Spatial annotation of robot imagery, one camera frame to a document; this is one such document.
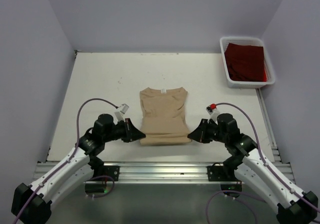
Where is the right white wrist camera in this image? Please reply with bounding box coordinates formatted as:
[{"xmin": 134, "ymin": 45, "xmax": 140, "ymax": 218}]
[{"xmin": 206, "ymin": 104, "xmax": 220, "ymax": 122}]

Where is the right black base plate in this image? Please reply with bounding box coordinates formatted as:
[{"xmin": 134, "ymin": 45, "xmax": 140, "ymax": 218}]
[{"xmin": 206, "ymin": 165, "xmax": 246, "ymax": 183}]

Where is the purple cable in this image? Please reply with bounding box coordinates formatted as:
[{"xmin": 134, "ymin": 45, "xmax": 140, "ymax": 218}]
[
  {"xmin": 205, "ymin": 102, "xmax": 320, "ymax": 224},
  {"xmin": 11, "ymin": 98, "xmax": 118, "ymax": 224}
]

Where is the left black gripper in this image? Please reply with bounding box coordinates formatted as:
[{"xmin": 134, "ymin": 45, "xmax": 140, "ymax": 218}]
[{"xmin": 103, "ymin": 118, "xmax": 145, "ymax": 142}]

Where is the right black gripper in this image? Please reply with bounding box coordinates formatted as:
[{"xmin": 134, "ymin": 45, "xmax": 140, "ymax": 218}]
[{"xmin": 188, "ymin": 119, "xmax": 228, "ymax": 144}]

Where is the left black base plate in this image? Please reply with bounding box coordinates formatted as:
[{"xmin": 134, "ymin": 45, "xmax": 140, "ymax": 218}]
[{"xmin": 98, "ymin": 165, "xmax": 120, "ymax": 182}]

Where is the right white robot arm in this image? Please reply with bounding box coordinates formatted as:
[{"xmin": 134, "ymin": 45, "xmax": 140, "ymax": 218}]
[{"xmin": 188, "ymin": 113, "xmax": 320, "ymax": 224}]

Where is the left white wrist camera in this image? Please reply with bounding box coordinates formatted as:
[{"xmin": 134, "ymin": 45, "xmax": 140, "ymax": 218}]
[{"xmin": 114, "ymin": 104, "xmax": 129, "ymax": 122}]

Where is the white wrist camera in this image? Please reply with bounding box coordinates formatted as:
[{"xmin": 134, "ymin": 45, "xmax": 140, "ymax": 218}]
[
  {"xmin": 206, "ymin": 104, "xmax": 220, "ymax": 122},
  {"xmin": 114, "ymin": 104, "xmax": 129, "ymax": 122}
]

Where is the beige t shirt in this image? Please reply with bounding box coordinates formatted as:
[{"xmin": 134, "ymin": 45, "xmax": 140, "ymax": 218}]
[{"xmin": 139, "ymin": 87, "xmax": 191, "ymax": 146}]

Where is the white plastic basket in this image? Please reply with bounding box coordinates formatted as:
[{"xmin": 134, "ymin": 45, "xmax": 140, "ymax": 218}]
[{"xmin": 219, "ymin": 36, "xmax": 275, "ymax": 89}]

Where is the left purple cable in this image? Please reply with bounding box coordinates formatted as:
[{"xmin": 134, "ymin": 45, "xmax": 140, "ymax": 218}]
[{"xmin": 11, "ymin": 98, "xmax": 118, "ymax": 224}]

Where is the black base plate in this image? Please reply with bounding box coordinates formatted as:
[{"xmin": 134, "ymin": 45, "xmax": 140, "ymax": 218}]
[
  {"xmin": 98, "ymin": 165, "xmax": 120, "ymax": 182},
  {"xmin": 206, "ymin": 165, "xmax": 246, "ymax": 183}
]

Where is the red t shirt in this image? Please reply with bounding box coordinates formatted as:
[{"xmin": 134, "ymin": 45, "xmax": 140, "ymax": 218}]
[{"xmin": 224, "ymin": 43, "xmax": 267, "ymax": 82}]

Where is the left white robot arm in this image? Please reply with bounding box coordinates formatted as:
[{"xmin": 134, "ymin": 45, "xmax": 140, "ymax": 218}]
[{"xmin": 11, "ymin": 114, "xmax": 145, "ymax": 224}]

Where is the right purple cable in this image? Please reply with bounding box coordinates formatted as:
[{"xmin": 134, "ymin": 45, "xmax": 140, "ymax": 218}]
[{"xmin": 205, "ymin": 102, "xmax": 320, "ymax": 224}]

